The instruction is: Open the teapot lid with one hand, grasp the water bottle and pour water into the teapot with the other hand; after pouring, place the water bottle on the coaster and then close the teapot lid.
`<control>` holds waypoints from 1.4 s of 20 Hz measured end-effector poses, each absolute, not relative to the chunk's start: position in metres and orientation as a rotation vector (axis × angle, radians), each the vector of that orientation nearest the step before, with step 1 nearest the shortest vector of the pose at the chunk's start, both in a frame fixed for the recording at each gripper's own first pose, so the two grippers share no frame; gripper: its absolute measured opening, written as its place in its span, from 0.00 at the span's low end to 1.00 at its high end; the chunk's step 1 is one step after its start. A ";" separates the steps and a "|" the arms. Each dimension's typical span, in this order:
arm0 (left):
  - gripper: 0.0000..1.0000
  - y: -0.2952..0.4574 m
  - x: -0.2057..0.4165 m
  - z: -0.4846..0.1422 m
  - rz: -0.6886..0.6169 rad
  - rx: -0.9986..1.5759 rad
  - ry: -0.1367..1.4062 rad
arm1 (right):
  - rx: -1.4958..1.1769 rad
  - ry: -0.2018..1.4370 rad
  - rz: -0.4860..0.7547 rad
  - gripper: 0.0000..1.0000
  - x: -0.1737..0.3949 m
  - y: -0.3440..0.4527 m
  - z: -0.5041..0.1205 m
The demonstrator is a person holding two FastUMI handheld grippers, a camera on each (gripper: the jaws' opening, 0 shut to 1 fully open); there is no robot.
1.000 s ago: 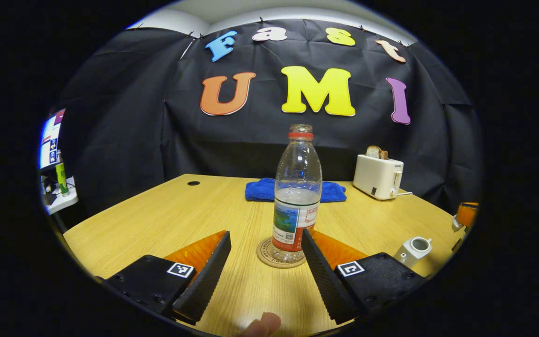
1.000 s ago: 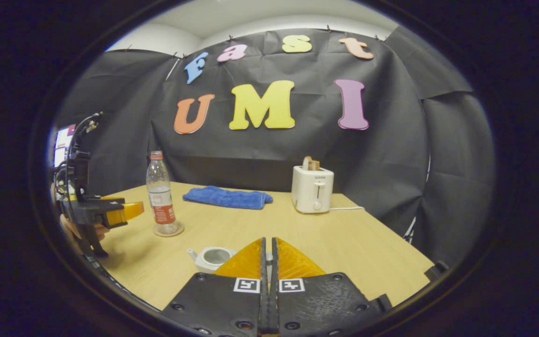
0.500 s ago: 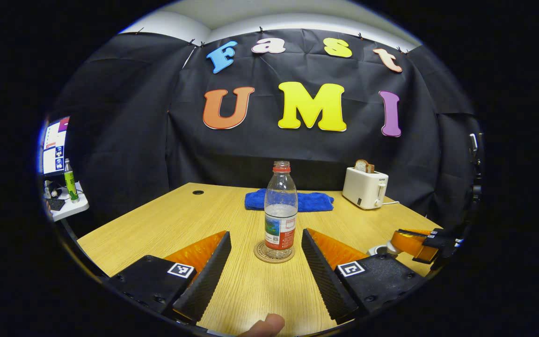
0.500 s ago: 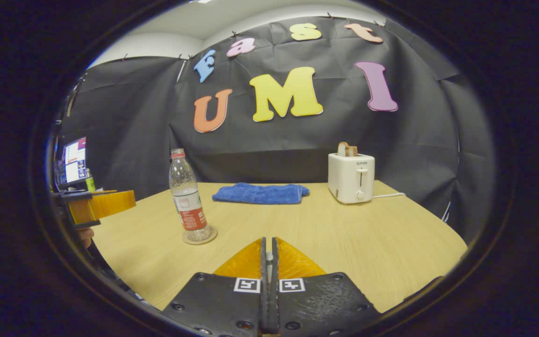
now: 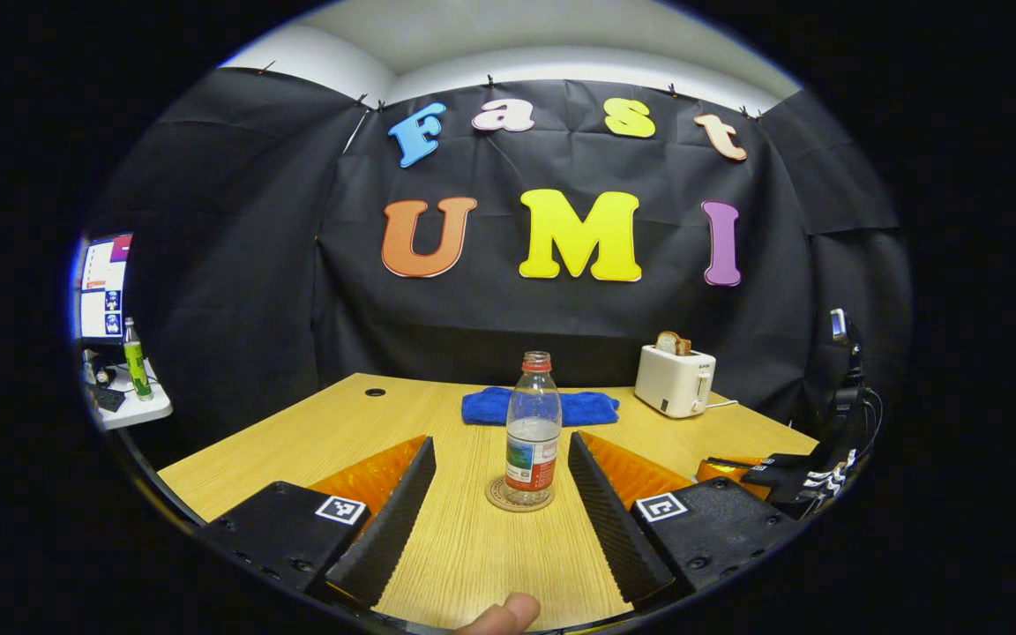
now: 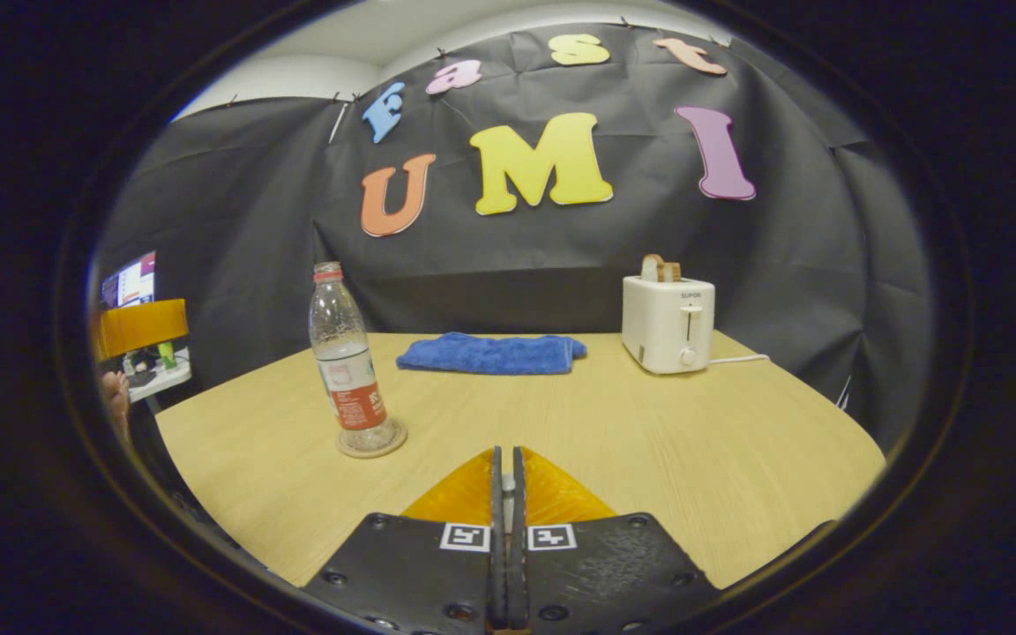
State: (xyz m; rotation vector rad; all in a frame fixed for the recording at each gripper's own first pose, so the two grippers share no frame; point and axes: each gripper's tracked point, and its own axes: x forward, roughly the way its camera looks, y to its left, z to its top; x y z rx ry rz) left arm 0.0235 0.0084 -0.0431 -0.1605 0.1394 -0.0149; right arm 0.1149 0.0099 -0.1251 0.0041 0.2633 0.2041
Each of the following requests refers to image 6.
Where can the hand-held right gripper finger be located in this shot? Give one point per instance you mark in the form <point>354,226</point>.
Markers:
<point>498,582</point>
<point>518,582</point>

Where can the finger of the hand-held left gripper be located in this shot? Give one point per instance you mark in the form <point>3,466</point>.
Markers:
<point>142,326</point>

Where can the white teacup lid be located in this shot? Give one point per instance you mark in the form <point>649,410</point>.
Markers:
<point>508,487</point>

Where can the round brown coaster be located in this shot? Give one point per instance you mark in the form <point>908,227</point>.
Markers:
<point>373,451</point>

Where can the clear plastic water bottle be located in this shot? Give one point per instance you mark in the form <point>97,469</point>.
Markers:
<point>345,353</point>

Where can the green drink bottle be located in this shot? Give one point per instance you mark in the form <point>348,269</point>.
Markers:
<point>168,356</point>

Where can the computer monitor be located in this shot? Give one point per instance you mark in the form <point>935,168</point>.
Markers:
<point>133,282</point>

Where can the white side desk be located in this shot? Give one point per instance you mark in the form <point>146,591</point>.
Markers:
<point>164,381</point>

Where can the blue towel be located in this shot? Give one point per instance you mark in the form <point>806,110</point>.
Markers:
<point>490,353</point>

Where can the white toaster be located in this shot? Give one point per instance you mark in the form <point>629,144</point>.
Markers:
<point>662,326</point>

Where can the toasted bread slice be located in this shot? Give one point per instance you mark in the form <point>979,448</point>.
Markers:
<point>671,272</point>
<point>651,267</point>

